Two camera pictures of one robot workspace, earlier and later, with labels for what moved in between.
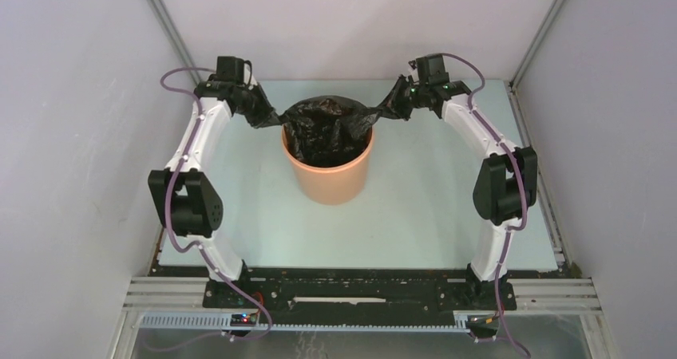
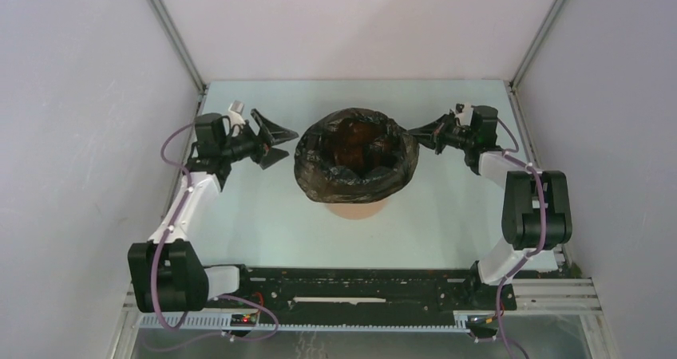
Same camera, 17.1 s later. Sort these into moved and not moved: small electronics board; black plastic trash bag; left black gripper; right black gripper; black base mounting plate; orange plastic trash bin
Moved: black plastic trash bag; right black gripper; left black gripper; orange plastic trash bin
Not moved: small electronics board; black base mounting plate
